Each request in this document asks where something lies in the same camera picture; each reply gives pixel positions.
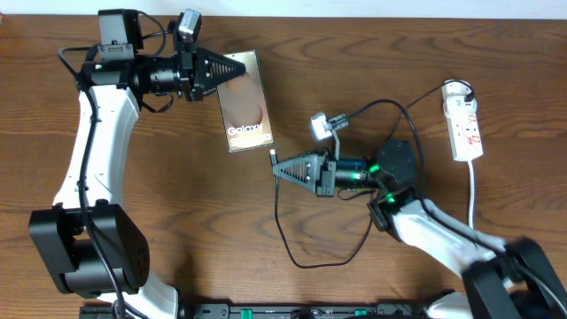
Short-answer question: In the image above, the black USB charging cable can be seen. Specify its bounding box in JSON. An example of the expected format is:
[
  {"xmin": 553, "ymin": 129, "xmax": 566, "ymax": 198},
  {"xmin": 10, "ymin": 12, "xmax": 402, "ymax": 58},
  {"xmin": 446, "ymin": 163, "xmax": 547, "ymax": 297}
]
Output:
[{"xmin": 268, "ymin": 79, "xmax": 476, "ymax": 270}]

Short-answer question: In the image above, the Galaxy S25 Ultra smartphone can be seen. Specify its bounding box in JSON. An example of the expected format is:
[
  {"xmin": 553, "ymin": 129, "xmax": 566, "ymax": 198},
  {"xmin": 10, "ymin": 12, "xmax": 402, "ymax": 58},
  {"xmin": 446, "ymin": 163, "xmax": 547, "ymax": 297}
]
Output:
[{"xmin": 217, "ymin": 51, "xmax": 274, "ymax": 152}]

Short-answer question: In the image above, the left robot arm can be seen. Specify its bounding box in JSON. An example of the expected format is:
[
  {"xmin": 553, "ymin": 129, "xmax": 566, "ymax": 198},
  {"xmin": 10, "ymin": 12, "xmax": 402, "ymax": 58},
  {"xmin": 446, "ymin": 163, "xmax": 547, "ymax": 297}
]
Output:
[{"xmin": 28, "ymin": 9, "xmax": 245, "ymax": 318}]

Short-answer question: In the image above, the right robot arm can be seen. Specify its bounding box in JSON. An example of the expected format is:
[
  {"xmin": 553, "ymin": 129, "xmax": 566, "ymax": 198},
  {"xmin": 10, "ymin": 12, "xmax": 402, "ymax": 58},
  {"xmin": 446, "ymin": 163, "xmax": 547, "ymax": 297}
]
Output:
[{"xmin": 270, "ymin": 140, "xmax": 566, "ymax": 318}]

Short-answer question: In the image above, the white power strip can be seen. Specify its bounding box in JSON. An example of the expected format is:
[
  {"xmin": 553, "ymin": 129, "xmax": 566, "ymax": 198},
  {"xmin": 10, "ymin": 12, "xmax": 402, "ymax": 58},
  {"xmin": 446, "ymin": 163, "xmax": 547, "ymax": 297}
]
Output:
[{"xmin": 441, "ymin": 79, "xmax": 484, "ymax": 162}]

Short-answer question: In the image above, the white power strip cord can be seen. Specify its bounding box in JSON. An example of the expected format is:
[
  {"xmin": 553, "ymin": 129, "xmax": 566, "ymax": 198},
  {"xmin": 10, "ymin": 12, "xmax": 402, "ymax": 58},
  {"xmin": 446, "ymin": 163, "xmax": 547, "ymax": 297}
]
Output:
[{"xmin": 467, "ymin": 159, "xmax": 476, "ymax": 230}]

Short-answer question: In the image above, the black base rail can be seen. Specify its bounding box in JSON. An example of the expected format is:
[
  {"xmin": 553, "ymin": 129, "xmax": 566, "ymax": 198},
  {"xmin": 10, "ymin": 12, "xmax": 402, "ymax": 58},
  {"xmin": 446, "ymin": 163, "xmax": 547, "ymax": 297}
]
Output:
[{"xmin": 79, "ymin": 302, "xmax": 470, "ymax": 319}]

